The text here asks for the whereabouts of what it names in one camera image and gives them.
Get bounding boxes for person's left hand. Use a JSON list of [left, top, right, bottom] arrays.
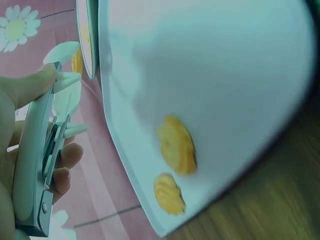
[[0, 62, 85, 240]]

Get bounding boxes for metal tongs with white tips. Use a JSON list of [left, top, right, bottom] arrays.
[[12, 61, 90, 238]]

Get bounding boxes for pink plate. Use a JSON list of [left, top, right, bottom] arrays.
[[75, 0, 100, 80]]

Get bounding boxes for white tray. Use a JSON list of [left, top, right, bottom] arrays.
[[97, 0, 319, 238]]

